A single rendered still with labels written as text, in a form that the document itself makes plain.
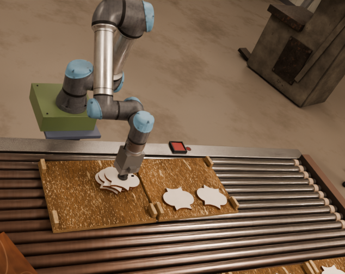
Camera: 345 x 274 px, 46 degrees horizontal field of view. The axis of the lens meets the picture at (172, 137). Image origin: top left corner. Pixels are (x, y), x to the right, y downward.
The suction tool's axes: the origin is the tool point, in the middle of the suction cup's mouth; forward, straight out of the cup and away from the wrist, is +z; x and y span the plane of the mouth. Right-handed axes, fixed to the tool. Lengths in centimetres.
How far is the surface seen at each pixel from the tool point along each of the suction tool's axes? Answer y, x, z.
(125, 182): -0.2, -3.2, 0.4
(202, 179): 42.4, -5.5, 5.9
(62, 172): -19.9, 12.6, 5.9
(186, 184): 32.5, -6.4, 5.9
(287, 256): 57, -54, 8
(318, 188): 113, -26, 8
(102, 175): -7.3, 3.8, 1.5
